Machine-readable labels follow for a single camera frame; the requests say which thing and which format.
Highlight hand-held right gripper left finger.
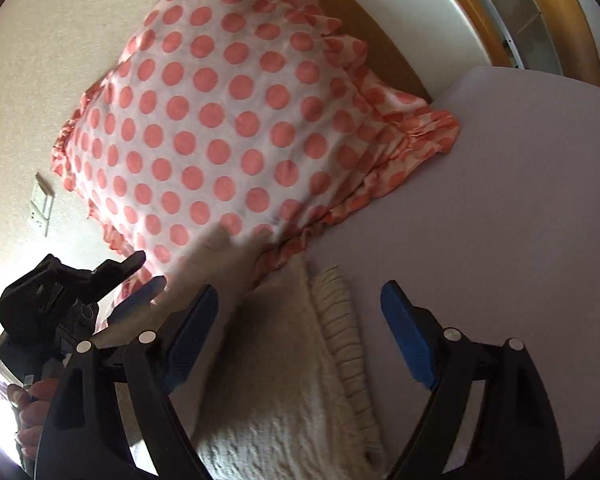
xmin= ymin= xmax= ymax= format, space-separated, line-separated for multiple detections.
xmin=34 ymin=284 xmax=220 ymax=480

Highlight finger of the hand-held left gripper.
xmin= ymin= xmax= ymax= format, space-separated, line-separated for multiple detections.
xmin=99 ymin=275 xmax=169 ymax=333
xmin=91 ymin=251 xmax=147 ymax=288

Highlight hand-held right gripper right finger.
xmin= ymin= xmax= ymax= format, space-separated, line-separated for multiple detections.
xmin=379 ymin=281 xmax=566 ymax=480

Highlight cream knitted sweater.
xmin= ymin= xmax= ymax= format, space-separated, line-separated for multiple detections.
xmin=96 ymin=229 xmax=387 ymax=480

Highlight person's left hand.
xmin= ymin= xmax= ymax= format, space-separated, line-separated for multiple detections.
xmin=7 ymin=378 xmax=59 ymax=462

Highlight bed with pale sheet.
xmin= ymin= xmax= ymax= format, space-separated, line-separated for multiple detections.
xmin=170 ymin=65 xmax=600 ymax=480

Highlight pink polka dot pillow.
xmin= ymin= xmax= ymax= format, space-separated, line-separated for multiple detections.
xmin=50 ymin=0 xmax=462 ymax=301

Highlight wooden headboard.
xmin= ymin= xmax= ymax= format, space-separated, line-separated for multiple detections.
xmin=139 ymin=0 xmax=434 ymax=104

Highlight white wall switch plate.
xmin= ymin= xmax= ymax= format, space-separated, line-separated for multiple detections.
xmin=29 ymin=173 xmax=56 ymax=237

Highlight wooden door frame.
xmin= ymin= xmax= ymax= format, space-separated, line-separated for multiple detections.
xmin=424 ymin=0 xmax=600 ymax=89

